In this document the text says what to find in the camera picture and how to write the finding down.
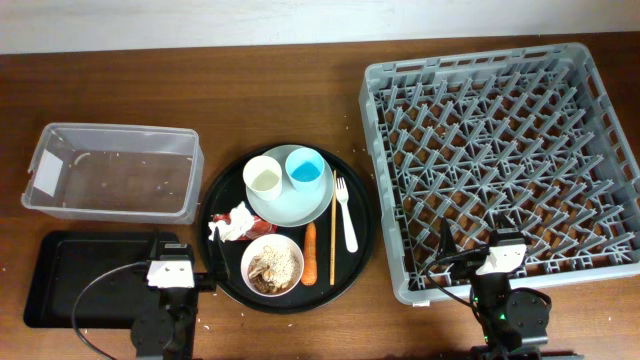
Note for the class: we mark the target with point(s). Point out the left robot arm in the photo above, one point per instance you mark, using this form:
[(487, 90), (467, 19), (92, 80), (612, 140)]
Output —
[(166, 331)]

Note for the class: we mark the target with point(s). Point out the red snack wrapper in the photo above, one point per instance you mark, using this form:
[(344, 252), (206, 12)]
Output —
[(260, 229)]

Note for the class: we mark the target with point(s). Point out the white label on bin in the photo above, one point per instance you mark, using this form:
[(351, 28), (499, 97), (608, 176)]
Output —
[(48, 173)]

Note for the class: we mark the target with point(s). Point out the cream cup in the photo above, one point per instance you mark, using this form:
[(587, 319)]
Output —
[(263, 176)]

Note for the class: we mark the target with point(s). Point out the wooden chopstick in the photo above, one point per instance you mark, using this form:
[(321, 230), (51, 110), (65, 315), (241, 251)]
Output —
[(333, 232)]

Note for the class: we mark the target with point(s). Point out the grey dishwasher rack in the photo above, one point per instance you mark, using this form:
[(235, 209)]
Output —
[(527, 134)]

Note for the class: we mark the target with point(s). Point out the clear plastic waste bin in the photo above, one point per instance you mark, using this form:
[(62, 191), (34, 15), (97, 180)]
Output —
[(120, 173)]

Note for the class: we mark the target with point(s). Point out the white tissue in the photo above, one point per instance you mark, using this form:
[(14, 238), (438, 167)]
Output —
[(233, 225)]

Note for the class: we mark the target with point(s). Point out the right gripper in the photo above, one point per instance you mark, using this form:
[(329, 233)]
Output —
[(448, 249)]

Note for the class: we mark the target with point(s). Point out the light blue cup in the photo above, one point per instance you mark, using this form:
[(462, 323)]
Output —
[(304, 167)]

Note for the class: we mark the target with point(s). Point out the white plastic fork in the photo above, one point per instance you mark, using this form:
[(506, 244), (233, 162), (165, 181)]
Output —
[(342, 197)]

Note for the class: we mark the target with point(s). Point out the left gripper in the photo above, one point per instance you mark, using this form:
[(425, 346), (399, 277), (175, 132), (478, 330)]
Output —
[(219, 272)]

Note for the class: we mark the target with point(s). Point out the round black serving tray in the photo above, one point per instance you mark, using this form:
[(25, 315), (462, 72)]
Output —
[(228, 190)]

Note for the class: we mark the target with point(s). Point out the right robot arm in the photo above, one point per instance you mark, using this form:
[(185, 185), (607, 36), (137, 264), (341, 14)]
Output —
[(514, 320)]

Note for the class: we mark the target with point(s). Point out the orange carrot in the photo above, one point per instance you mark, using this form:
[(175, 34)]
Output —
[(310, 272)]

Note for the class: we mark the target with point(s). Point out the black rectangular tray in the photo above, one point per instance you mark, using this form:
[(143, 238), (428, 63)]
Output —
[(68, 261)]

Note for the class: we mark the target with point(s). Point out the white bowl with food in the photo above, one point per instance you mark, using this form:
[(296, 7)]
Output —
[(272, 265)]

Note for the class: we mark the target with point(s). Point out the pale green plate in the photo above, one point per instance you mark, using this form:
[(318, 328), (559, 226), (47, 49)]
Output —
[(293, 208)]

